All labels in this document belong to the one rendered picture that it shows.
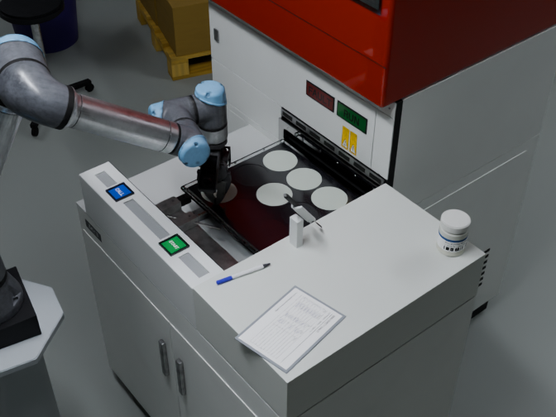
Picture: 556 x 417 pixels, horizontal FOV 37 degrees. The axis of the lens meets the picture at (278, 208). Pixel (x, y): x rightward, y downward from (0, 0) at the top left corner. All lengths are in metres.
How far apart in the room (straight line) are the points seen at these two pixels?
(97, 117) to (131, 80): 2.71
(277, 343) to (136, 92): 2.77
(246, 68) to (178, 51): 1.85
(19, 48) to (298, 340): 0.86
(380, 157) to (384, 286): 0.41
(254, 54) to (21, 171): 1.76
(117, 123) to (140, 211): 0.40
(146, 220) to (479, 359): 1.47
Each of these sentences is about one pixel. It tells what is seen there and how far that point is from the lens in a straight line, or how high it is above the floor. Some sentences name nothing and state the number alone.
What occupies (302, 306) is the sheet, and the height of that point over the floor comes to 0.97.
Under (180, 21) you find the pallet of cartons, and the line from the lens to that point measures 4.35.
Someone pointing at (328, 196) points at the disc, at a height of 0.90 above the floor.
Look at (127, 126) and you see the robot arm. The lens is 1.85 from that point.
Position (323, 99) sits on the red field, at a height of 1.10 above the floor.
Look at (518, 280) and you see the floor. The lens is 3.45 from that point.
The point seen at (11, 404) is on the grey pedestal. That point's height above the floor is 0.59.
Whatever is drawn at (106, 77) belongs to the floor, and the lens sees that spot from 4.58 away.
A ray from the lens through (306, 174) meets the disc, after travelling 2.37.
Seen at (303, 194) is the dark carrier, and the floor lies 0.90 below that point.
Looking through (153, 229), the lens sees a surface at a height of 0.96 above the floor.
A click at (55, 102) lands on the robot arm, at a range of 1.78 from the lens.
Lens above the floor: 2.37
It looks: 41 degrees down
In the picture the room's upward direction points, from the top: straight up
